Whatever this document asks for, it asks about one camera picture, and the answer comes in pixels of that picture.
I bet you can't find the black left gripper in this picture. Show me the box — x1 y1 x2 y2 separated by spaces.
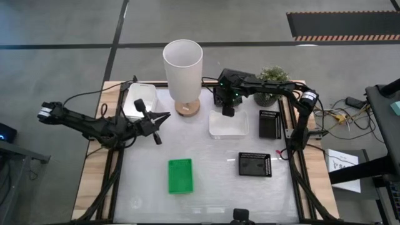
134 111 172 146

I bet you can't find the white plastic bin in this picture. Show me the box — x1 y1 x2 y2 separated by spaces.
208 109 250 140
122 82 159 122

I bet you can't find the green plastic basket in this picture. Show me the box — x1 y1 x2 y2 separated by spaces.
167 158 194 195

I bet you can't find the black plastic basket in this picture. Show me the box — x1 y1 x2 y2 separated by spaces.
238 151 273 178
258 109 283 140

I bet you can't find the green plant in striped pot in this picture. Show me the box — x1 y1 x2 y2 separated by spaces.
252 65 291 108

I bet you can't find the white shade wooden base lamp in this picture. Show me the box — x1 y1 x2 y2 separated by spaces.
162 38 204 118

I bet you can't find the black power adapter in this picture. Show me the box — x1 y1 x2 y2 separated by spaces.
344 96 364 109

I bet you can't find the black hazard-striped floor mat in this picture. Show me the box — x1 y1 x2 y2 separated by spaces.
286 11 400 43

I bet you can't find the white printed box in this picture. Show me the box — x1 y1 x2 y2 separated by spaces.
324 148 362 194

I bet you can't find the grey desk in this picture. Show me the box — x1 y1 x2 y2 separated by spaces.
0 140 51 225

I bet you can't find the black device with blue light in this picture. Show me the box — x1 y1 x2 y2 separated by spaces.
0 122 18 145

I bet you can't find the black equipment stand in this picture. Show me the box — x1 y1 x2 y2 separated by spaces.
327 77 400 225

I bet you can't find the teal object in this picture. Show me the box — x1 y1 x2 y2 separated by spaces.
389 100 400 117

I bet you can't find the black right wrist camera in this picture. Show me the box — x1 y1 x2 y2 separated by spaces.
221 105 236 118

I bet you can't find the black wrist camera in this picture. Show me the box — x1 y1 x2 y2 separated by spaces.
134 98 151 121
221 105 236 118

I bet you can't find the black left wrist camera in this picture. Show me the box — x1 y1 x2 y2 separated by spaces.
134 98 151 121

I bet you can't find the black table frame rail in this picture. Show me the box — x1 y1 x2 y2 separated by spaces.
277 96 311 221
120 80 306 88
111 87 126 221

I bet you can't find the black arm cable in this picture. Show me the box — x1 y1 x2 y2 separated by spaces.
62 74 138 109

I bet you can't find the black cable bundle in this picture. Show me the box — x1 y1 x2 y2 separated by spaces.
292 156 340 223
73 146 121 223

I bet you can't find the floor cable tangle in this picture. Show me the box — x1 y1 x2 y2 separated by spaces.
314 96 387 141

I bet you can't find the black table-level camera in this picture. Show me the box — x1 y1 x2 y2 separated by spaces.
230 207 251 225

